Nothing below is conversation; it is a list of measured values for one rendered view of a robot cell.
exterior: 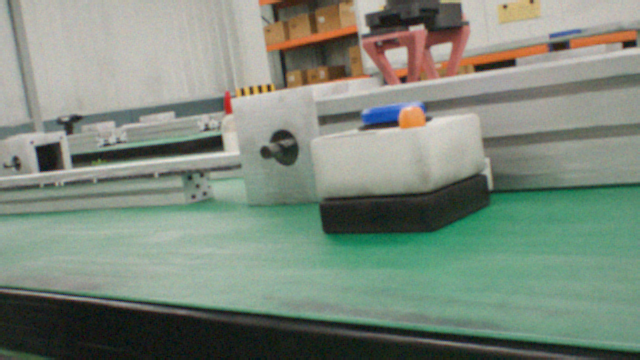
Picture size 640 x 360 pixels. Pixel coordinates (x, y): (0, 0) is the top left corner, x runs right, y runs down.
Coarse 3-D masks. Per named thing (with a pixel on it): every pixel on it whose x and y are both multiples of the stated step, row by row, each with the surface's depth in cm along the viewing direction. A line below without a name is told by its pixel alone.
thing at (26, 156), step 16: (0, 144) 149; (16, 144) 146; (32, 144) 145; (48, 144) 153; (64, 144) 151; (0, 160) 150; (16, 160) 147; (32, 160) 145; (48, 160) 150; (64, 160) 151
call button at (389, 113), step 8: (392, 104) 48; (400, 104) 47; (408, 104) 47; (416, 104) 47; (368, 112) 48; (376, 112) 47; (384, 112) 47; (392, 112) 47; (424, 112) 48; (368, 120) 48; (376, 120) 47; (384, 120) 47; (392, 120) 48
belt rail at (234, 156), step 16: (176, 160) 106; (192, 160) 103; (208, 160) 101; (224, 160) 100; (16, 176) 132; (32, 176) 125; (48, 176) 123; (64, 176) 120; (224, 176) 100; (240, 176) 98
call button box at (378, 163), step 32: (384, 128) 47; (416, 128) 44; (448, 128) 46; (320, 160) 48; (352, 160) 46; (384, 160) 45; (416, 160) 44; (448, 160) 46; (480, 160) 49; (320, 192) 48; (352, 192) 47; (384, 192) 45; (416, 192) 44; (448, 192) 46; (480, 192) 49; (352, 224) 47; (384, 224) 46; (416, 224) 44
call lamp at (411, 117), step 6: (408, 108) 44; (414, 108) 44; (402, 114) 44; (408, 114) 44; (414, 114) 44; (420, 114) 44; (402, 120) 44; (408, 120) 44; (414, 120) 44; (420, 120) 44; (402, 126) 44; (408, 126) 44; (414, 126) 44
